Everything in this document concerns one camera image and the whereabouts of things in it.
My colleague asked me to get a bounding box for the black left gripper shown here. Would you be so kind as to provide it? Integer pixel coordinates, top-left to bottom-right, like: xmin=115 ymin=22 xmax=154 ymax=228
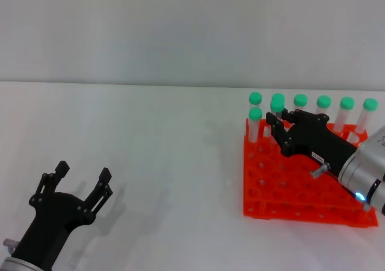
xmin=11 ymin=160 xmax=114 ymax=271

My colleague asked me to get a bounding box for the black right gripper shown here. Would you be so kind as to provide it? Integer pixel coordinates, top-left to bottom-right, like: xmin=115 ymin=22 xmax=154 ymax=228
xmin=265 ymin=108 xmax=359 ymax=176

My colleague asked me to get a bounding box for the orange plastic test tube rack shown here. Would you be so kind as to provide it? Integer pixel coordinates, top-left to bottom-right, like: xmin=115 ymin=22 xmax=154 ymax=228
xmin=242 ymin=117 xmax=378 ymax=228

